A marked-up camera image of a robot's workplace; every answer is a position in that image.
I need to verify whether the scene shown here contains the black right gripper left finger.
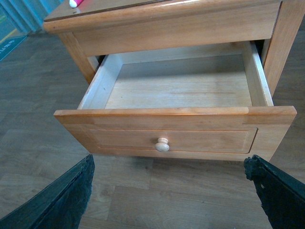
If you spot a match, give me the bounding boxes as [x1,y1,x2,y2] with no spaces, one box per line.
[0,155,95,229]

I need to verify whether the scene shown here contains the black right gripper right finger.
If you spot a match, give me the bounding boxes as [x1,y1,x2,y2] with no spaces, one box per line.
[244,155,305,229]

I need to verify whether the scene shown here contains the wooden drawer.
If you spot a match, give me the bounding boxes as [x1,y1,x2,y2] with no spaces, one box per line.
[54,41,296,161]

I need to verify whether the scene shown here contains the pink highlighter marker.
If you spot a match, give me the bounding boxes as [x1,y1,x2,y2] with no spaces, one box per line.
[69,0,83,8]

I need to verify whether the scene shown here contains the teal floor mat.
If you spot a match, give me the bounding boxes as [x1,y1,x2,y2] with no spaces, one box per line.
[0,29,27,61]

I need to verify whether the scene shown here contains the light wooden nightstand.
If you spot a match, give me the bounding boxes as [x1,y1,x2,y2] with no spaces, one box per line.
[43,0,305,93]

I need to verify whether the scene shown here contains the light blue pleated curtain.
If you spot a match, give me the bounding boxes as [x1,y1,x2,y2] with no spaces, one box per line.
[0,0,63,33]

